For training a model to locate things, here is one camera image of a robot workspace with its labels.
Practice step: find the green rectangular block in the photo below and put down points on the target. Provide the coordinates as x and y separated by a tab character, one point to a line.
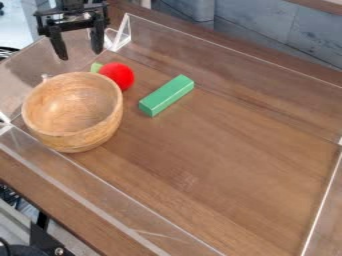
166	95

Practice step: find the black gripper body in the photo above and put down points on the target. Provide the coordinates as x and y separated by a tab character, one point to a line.
71	15

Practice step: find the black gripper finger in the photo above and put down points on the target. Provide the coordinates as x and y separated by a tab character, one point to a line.
58	42
98	36

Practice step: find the red plush strawberry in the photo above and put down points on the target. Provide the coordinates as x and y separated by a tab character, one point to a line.
118	72

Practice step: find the clear acrylic tray walls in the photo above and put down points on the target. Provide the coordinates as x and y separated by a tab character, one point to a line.
232	174

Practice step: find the black table clamp bracket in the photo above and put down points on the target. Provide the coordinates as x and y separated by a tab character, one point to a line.
43	241

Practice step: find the wooden bowl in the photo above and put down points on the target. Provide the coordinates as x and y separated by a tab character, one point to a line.
73	111

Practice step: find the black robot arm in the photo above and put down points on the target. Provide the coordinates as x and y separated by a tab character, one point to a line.
74	15

